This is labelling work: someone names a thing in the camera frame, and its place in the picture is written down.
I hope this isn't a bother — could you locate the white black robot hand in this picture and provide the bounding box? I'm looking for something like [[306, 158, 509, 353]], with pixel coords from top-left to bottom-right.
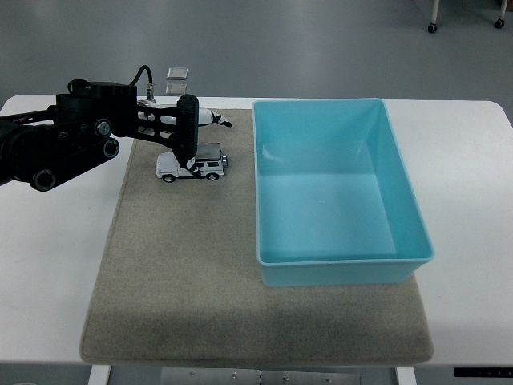
[[137, 93, 234, 174]]

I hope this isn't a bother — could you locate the white toy car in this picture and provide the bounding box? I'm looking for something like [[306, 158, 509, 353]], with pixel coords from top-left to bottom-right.
[[155, 142, 230, 184]]

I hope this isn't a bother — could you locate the light blue plastic box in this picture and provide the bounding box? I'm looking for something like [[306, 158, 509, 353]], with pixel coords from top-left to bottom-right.
[[251, 97, 436, 289]]

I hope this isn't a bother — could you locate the beige felt mat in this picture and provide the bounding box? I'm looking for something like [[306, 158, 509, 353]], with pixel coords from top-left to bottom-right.
[[79, 107, 435, 367]]

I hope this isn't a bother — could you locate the grey metal plate with screws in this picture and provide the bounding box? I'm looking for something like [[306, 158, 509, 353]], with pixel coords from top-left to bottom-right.
[[160, 367, 362, 385]]

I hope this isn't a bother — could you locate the white table leg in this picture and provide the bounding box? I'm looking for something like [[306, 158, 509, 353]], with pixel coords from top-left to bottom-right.
[[394, 366, 418, 385], [87, 365, 112, 385]]

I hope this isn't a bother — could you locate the white cart leg with caster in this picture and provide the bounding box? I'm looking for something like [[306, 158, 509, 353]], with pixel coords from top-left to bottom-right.
[[493, 0, 507, 30], [426, 0, 440, 34]]

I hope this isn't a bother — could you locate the black table control panel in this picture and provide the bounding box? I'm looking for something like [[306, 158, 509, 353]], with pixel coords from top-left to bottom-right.
[[453, 366, 513, 379]]

